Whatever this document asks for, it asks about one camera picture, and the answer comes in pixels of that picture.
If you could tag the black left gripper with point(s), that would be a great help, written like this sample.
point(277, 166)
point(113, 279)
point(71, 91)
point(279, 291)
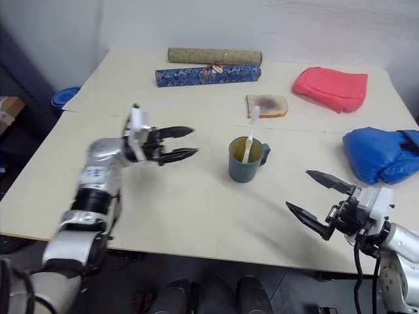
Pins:
point(154, 144)

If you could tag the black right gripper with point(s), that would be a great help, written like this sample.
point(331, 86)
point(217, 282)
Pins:
point(345, 217)

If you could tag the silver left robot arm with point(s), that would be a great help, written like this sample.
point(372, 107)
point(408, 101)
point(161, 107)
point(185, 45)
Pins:
point(98, 157)

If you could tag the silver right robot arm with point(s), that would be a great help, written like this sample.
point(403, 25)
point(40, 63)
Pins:
point(404, 240)

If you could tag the blue-grey mug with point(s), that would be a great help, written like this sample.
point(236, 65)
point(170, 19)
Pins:
point(242, 171)

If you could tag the white toothbrush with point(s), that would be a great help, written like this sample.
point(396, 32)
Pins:
point(251, 131)

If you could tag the blue patterned long box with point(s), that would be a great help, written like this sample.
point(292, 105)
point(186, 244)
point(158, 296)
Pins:
point(183, 76)

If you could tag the blue boxing glove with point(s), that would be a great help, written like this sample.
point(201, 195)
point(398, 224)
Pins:
point(376, 153)

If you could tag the ribbon tie with tag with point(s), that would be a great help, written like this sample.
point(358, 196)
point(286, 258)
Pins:
point(216, 68)

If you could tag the toast slice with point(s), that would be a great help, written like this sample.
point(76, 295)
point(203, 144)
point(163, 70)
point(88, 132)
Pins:
point(273, 106)

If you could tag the red fabric pouch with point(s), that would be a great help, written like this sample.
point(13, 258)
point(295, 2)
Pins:
point(330, 88)

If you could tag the dark rounded shape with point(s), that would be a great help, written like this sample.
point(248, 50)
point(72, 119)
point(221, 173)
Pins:
point(176, 296)
point(253, 294)

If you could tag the blue plastic basin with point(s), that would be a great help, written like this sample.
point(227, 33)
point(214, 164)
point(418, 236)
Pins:
point(63, 96)

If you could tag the cardboard box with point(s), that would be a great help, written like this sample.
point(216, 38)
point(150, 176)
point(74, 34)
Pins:
point(10, 109)

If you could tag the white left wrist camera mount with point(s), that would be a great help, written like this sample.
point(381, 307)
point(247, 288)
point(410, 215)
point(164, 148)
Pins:
point(137, 119)

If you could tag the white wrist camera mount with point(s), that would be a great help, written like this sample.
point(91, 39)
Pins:
point(376, 201)
point(137, 119)

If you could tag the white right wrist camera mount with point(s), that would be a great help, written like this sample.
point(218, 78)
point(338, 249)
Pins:
point(376, 201)

